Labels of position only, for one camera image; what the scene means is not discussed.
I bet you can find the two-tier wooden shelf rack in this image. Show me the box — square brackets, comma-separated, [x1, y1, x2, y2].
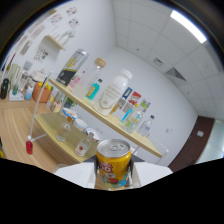
[28, 70, 169, 164]

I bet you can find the white wall shelf figure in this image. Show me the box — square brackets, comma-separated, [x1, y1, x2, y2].
[53, 29, 76, 46]

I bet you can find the black jug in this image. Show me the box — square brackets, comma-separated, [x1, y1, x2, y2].
[0, 78, 10, 100]

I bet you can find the blue wall poster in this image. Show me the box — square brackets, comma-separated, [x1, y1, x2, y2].
[121, 87, 133, 101]

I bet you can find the blue patterned bowl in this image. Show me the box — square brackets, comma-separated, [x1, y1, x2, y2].
[62, 107, 78, 122]

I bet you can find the teal liquid bottle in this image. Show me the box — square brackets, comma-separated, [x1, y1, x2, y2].
[84, 78, 103, 101]

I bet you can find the black yellow tube packet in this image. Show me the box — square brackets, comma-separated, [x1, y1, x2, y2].
[55, 48, 89, 87]

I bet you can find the ceiling light panel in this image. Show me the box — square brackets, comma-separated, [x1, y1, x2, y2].
[169, 9, 208, 44]

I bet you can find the yellow drink can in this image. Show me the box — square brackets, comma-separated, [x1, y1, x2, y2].
[96, 138, 133, 190]

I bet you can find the red liquid bottle white cap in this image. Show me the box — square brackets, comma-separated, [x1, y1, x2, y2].
[25, 134, 34, 155]

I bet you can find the brown door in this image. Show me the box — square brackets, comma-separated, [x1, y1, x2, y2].
[168, 115, 215, 173]

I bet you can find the large white bottle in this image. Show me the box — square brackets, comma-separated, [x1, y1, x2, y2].
[94, 68, 134, 117]

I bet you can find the wooden wall shelf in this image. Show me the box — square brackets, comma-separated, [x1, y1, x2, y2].
[44, 34, 67, 52]

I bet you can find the ceiling air vent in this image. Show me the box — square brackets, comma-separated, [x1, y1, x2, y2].
[164, 67, 187, 82]

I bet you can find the multicolour wall poster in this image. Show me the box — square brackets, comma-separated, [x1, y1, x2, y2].
[139, 98, 152, 111]

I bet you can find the pink bottle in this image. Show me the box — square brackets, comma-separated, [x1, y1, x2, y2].
[68, 74, 83, 91]

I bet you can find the teal cup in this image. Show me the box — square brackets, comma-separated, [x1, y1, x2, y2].
[11, 83, 20, 96]

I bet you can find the white tray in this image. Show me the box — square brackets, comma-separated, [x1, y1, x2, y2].
[8, 89, 25, 102]

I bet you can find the red wall poster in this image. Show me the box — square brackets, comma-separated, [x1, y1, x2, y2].
[128, 91, 142, 106]

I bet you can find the tall glass jar cork lid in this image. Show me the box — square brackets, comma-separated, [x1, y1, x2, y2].
[71, 57, 107, 100]

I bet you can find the green plant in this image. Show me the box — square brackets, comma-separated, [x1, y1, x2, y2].
[63, 98, 78, 109]

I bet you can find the white bowl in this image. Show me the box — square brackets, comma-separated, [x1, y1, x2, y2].
[73, 118, 88, 132]
[87, 128, 103, 141]

